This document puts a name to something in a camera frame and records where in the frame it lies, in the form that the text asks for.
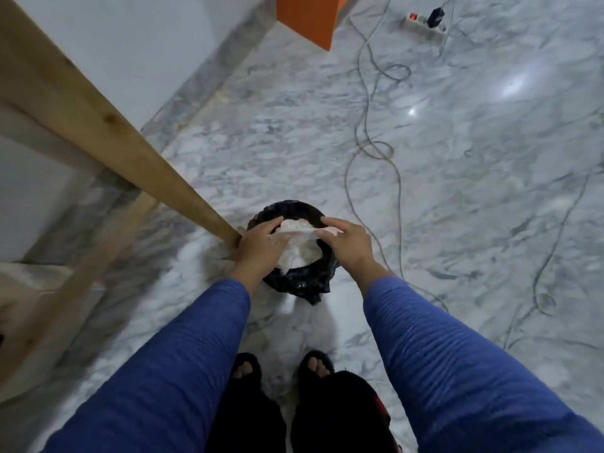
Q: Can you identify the person's left hand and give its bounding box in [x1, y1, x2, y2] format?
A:
[228, 215, 291, 298]

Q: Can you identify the person's right hand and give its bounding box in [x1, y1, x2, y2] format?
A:
[313, 216, 393, 299]

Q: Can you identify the white tissue sheet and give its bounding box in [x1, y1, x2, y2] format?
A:
[271, 218, 344, 243]

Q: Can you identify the person's left forearm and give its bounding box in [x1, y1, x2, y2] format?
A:
[42, 273, 252, 453]

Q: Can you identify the person's right forearm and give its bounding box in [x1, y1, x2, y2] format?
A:
[356, 271, 604, 453]

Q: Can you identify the person's left black sandal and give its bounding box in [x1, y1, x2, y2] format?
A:
[232, 352, 263, 390]

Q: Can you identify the person's black sandal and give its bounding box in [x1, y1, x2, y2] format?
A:
[296, 349, 336, 388]
[232, 352, 263, 390]

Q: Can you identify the person's right black sandal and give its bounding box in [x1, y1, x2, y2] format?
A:
[296, 349, 336, 388]

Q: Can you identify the person's left leg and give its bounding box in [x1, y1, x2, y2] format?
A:
[206, 377, 288, 453]

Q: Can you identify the person's leg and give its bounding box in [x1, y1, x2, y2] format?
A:
[289, 370, 401, 453]
[206, 377, 288, 453]

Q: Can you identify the person's right leg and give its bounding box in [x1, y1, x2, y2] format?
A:
[289, 370, 401, 453]

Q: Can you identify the crumpled white paper waste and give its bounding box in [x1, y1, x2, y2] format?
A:
[276, 233, 324, 273]

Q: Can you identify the black mesh basket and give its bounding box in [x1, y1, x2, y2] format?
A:
[245, 200, 342, 306]

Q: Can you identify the white power strip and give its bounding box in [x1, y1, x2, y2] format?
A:
[400, 12, 447, 39]

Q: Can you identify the orange furniture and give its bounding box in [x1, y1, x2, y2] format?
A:
[276, 0, 354, 52]

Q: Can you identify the grey cable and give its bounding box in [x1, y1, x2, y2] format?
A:
[501, 167, 604, 352]
[343, 0, 450, 313]

